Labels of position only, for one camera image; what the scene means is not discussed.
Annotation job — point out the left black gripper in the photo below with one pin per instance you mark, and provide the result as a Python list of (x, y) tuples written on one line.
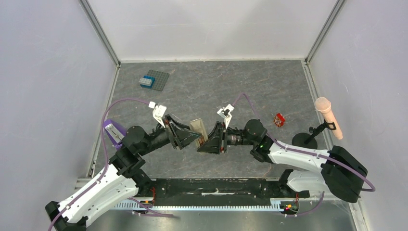
[(183, 134)]

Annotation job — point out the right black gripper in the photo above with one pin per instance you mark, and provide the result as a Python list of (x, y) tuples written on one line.
[(222, 138)]

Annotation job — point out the beige remote control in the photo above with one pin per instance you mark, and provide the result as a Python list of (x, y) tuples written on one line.
[(197, 125)]

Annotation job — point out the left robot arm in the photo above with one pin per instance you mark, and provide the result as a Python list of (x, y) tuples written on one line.
[(121, 178)]

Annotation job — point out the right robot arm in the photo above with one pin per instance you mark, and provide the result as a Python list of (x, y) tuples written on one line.
[(335, 170)]

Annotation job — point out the grey lego baseplate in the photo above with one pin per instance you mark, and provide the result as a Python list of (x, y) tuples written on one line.
[(158, 78)]

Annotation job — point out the blue lego brick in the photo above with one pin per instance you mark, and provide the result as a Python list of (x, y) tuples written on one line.
[(153, 78)]

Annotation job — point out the grey lego brick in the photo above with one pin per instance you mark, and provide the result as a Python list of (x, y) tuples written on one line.
[(145, 81)]

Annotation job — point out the red toy figure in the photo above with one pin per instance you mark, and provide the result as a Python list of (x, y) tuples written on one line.
[(279, 120)]

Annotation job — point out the black microphone stand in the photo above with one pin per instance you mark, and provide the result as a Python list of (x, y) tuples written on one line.
[(306, 140)]

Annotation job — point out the pink microphone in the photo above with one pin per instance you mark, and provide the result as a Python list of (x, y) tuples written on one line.
[(323, 105)]

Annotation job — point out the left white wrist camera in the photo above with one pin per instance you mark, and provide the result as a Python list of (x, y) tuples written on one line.
[(158, 112)]

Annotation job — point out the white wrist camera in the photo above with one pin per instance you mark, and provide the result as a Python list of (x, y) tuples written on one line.
[(158, 112), (225, 113)]

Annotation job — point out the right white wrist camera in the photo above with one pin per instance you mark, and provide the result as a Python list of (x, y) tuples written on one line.
[(225, 113)]

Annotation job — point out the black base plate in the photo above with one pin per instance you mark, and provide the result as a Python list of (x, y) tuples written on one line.
[(218, 191)]

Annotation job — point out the white cable duct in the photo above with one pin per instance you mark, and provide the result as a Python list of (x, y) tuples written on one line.
[(273, 205)]

